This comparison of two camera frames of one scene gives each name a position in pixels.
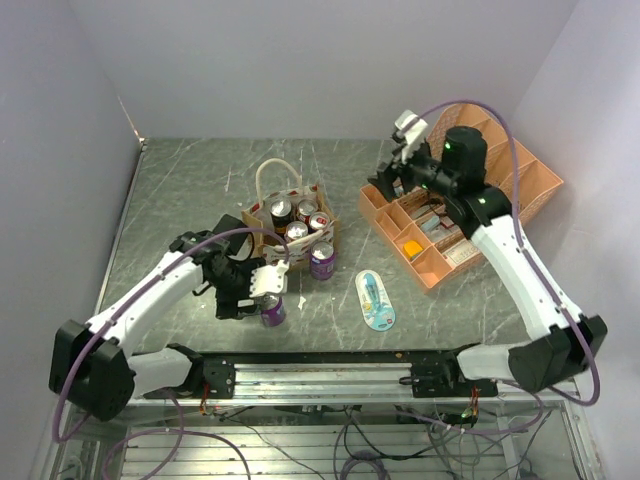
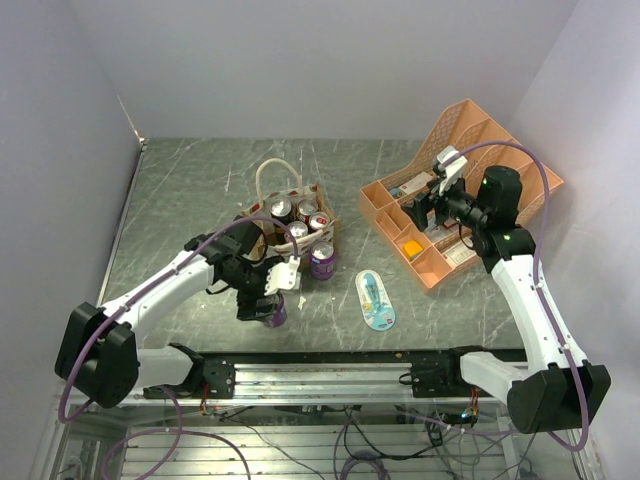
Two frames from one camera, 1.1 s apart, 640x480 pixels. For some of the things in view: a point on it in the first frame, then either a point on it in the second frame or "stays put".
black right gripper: x=383 y=180 → x=419 y=208
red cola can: x=297 y=230 stays put
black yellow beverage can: x=280 y=211 stays put
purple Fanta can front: x=274 y=316 stays put
